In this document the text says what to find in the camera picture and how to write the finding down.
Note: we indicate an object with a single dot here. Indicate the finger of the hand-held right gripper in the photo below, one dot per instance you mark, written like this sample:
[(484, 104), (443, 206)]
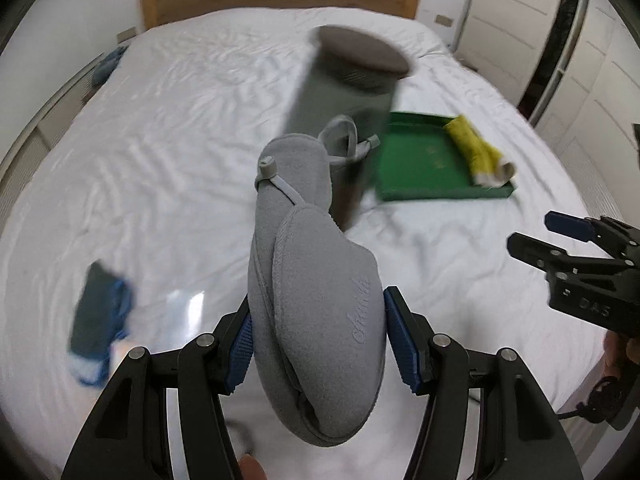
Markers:
[(567, 224), (535, 252)]

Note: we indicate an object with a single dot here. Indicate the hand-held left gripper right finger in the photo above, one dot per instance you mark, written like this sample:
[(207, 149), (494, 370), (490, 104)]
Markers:
[(400, 340)]

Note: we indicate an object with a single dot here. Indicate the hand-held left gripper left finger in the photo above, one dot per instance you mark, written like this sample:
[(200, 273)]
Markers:
[(240, 355)]

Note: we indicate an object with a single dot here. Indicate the yellow sock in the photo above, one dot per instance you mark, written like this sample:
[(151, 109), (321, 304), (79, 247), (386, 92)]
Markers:
[(470, 145)]

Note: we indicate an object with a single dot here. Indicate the green tray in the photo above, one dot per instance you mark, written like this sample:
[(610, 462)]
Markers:
[(415, 160)]

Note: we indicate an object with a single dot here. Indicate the grey soft cylinder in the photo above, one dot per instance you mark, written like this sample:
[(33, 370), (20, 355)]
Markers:
[(345, 90)]

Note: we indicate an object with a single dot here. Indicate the person's right hand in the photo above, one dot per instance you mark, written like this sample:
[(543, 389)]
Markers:
[(622, 355)]

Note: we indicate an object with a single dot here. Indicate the person's left hand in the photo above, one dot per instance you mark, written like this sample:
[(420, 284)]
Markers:
[(252, 470)]

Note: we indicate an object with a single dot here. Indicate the blue and white sock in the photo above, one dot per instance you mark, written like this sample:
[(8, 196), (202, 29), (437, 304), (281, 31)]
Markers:
[(95, 305)]

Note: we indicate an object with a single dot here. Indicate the white bed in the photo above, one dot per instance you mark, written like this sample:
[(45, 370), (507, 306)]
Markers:
[(175, 160)]

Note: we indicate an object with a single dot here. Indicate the white wardrobe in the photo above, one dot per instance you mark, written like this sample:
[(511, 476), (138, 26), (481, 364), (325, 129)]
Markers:
[(520, 20)]

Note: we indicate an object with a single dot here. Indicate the blue cloth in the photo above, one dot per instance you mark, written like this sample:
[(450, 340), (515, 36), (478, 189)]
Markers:
[(107, 65)]

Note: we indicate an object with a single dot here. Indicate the wall switch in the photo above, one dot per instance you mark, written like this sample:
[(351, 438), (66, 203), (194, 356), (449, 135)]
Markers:
[(126, 34), (443, 20)]

